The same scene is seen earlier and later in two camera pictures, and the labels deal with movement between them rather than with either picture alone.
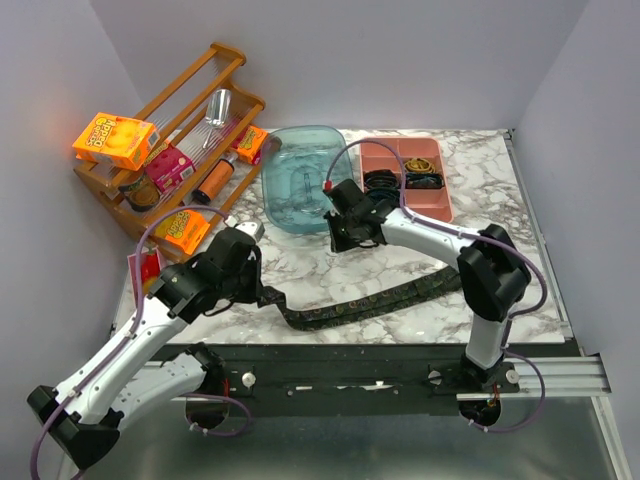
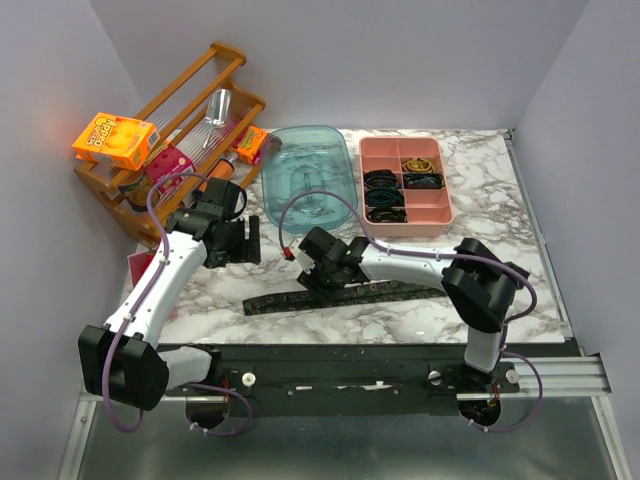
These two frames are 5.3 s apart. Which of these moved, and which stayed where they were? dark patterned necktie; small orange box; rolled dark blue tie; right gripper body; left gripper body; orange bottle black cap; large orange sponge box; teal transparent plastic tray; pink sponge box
Moved: right gripper body; dark patterned necktie; left gripper body
Stayed: pink sponge box; large orange sponge box; rolled dark blue tie; orange bottle black cap; small orange box; teal transparent plastic tray
